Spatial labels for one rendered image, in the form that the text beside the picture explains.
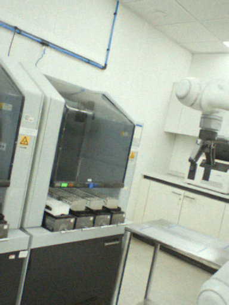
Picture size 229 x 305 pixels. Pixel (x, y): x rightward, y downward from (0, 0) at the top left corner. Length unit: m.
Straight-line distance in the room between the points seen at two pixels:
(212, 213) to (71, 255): 2.20
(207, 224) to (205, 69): 2.18
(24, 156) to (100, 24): 2.14
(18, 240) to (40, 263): 0.21
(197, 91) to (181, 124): 3.15
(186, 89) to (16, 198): 0.98
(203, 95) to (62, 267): 1.22
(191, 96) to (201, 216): 2.75
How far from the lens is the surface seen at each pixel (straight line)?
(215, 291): 1.06
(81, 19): 3.30
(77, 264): 1.97
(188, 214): 3.89
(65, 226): 1.79
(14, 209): 1.67
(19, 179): 1.63
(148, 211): 4.19
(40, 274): 1.81
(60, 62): 3.09
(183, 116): 4.34
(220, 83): 1.36
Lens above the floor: 1.30
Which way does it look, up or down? 3 degrees down
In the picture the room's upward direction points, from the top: 11 degrees clockwise
